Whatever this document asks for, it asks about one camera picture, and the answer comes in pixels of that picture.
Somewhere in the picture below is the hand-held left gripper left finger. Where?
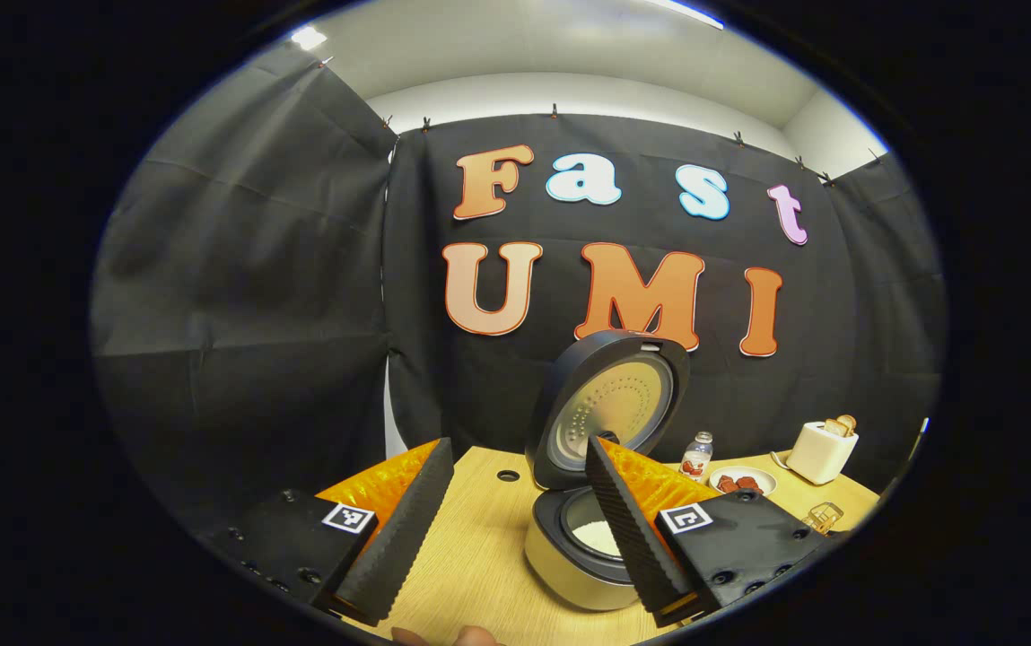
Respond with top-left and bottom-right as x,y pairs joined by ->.
201,437 -> 455,627

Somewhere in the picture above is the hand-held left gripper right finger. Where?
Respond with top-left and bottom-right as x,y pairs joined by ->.
584,436 -> 850,629

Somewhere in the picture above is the white rice heap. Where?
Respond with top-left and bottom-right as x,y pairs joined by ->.
572,519 -> 624,559

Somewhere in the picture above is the black and silver rice cooker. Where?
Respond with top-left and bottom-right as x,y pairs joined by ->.
524,329 -> 692,613

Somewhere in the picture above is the clear plastic bottle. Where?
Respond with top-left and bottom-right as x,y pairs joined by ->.
679,432 -> 714,483

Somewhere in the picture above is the white plate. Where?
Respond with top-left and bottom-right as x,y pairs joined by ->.
709,466 -> 778,498

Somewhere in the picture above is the white toaster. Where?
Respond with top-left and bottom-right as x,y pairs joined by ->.
784,421 -> 860,486

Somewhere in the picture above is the black backdrop cloth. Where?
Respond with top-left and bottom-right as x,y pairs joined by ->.
92,40 -> 945,539

